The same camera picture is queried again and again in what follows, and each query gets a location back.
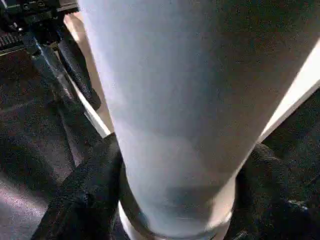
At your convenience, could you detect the black work mat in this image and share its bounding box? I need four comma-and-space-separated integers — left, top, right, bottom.
0, 49, 320, 240

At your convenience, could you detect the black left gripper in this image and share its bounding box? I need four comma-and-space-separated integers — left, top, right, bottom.
0, 0, 101, 111

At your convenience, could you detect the white plastic table leg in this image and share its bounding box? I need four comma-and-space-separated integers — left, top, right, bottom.
76, 0, 320, 237

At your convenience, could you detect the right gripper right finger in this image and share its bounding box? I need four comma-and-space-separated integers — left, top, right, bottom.
229, 141, 320, 240

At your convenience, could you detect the white table frame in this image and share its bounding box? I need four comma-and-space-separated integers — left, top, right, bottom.
62, 13, 320, 240

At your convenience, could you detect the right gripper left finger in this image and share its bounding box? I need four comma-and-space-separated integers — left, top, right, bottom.
31, 132, 124, 240

